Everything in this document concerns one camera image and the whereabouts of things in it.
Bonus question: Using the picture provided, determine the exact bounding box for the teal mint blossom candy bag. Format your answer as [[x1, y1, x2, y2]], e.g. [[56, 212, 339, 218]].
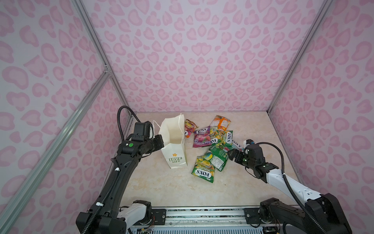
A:
[[232, 140, 243, 152]]

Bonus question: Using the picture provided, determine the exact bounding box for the green candy bag back side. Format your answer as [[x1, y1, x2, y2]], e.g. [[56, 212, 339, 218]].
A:
[[209, 146, 228, 172]]

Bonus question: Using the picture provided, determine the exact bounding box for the white paper gift bag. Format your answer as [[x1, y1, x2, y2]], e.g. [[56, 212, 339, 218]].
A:
[[153, 114, 188, 169]]

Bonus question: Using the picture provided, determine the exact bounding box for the green Fox's candy bag front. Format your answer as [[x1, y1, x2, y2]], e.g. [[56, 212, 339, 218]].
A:
[[191, 156, 215, 183]]

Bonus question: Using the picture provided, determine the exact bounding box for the green yellow Fox's candy bag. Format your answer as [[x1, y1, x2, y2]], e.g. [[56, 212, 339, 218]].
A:
[[209, 127, 233, 147]]

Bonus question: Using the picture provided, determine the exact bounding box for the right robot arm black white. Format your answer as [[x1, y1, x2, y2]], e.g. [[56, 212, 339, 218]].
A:
[[228, 142, 353, 234]]

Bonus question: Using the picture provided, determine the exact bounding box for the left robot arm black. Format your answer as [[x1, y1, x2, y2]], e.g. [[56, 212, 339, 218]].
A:
[[76, 121, 164, 234]]

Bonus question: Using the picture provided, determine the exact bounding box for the orange candy bag back side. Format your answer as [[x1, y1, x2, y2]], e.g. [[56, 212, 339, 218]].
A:
[[210, 115, 231, 131]]

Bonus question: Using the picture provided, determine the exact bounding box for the purple berries Fox's candy bag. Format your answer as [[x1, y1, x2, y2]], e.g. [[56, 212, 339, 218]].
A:
[[193, 126, 211, 148]]

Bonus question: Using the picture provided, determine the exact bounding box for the orange Fox's fruits candy bag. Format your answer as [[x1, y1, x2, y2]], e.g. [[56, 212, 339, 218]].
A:
[[185, 119, 198, 138]]

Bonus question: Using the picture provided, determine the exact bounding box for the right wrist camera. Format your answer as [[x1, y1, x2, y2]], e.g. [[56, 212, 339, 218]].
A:
[[243, 139, 255, 148]]

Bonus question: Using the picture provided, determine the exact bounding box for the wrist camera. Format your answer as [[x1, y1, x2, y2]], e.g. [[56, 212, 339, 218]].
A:
[[150, 123, 155, 139], [243, 139, 255, 148]]

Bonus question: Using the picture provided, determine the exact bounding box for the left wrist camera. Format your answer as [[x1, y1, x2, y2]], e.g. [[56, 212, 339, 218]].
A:
[[150, 123, 155, 139]]

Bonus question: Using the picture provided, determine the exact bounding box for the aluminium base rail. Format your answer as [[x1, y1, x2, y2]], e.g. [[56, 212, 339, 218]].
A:
[[127, 206, 283, 234]]

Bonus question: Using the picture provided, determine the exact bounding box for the aluminium frame post left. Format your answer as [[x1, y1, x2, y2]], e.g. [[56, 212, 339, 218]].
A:
[[71, 0, 129, 106]]

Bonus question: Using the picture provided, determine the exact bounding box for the aluminium frame post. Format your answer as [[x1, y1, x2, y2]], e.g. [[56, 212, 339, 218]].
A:
[[71, 0, 129, 106], [266, 0, 335, 115]]

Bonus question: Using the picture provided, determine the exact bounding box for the aluminium frame profile diagonal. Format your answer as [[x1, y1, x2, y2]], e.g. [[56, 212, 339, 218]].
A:
[[1, 70, 113, 234]]

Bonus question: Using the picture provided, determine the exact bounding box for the aluminium frame post right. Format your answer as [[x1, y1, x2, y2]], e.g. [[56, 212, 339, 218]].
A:
[[266, 0, 335, 115]]

